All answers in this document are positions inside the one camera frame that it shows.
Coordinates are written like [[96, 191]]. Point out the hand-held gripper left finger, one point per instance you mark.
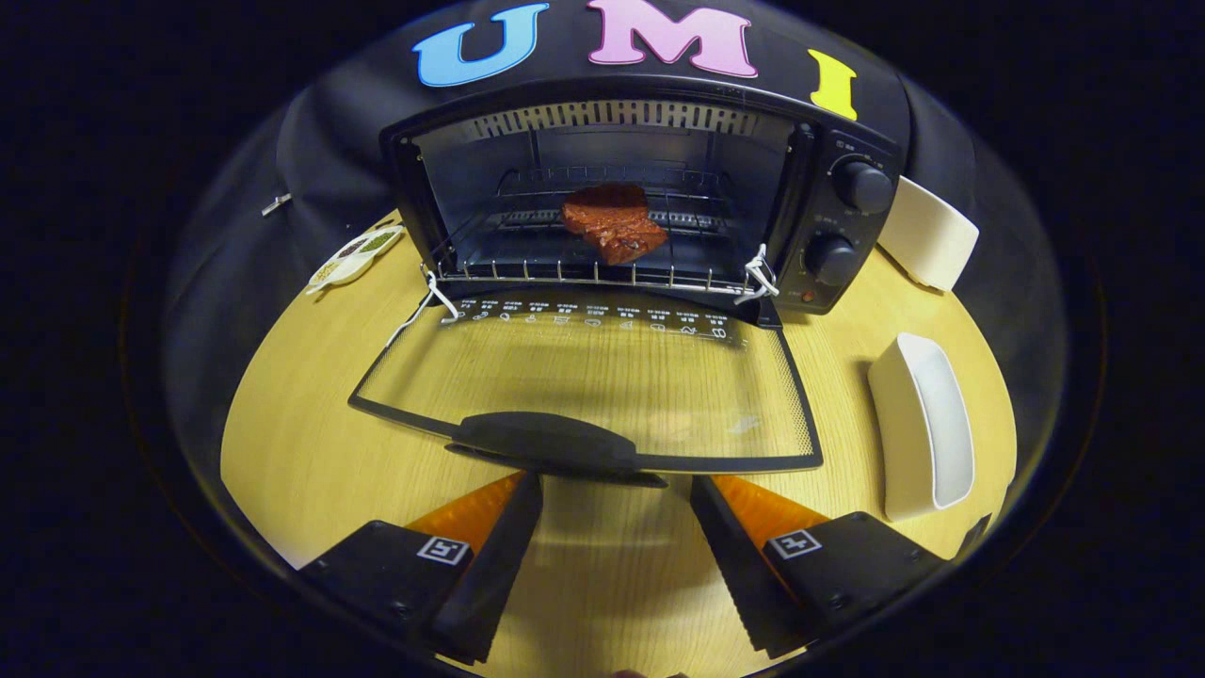
[[490, 574]]

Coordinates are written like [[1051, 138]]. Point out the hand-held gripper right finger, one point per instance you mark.
[[734, 574]]

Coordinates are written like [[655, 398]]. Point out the black toaster oven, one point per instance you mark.
[[852, 235]]

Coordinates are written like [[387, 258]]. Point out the red meat piece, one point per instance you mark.
[[617, 226]]

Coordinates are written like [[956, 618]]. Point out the white slot toaster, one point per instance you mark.
[[927, 235]]

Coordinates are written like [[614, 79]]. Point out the white rectangular tray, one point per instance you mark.
[[904, 443]]

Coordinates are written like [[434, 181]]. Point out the white divided condiment dish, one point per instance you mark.
[[353, 256]]

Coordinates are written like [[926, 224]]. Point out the silver cloth clip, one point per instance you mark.
[[276, 203]]

